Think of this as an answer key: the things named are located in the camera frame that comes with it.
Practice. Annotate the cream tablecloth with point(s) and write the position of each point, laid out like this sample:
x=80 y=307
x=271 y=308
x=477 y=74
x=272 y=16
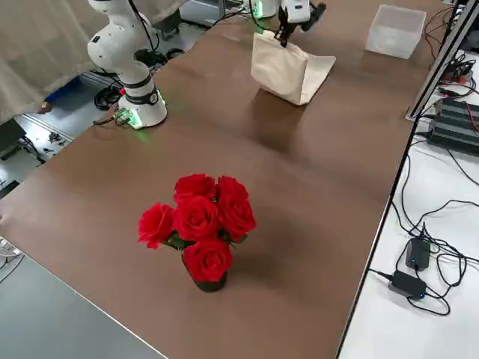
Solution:
x=277 y=71

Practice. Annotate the white desk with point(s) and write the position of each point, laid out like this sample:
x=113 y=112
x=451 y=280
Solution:
x=393 y=336

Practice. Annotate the black finned electronics box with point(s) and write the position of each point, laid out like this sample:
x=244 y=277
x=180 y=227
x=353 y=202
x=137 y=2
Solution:
x=458 y=110
x=453 y=136

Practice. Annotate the black vase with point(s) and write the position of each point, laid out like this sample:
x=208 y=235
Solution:
x=209 y=286

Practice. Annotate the blue crate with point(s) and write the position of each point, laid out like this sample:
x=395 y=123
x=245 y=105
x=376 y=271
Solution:
x=63 y=88

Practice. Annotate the red rose bouquet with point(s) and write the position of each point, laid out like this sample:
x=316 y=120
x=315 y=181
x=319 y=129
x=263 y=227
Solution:
x=196 y=218

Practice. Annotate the black power adapter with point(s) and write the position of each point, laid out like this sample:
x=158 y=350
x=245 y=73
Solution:
x=417 y=256
x=408 y=283

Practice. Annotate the clear plastic box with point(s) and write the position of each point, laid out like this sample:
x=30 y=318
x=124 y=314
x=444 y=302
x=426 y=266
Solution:
x=393 y=37

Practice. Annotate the aluminium frame post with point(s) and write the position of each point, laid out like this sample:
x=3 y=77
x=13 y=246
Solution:
x=438 y=71

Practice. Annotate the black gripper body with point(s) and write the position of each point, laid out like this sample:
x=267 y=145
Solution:
x=281 y=13

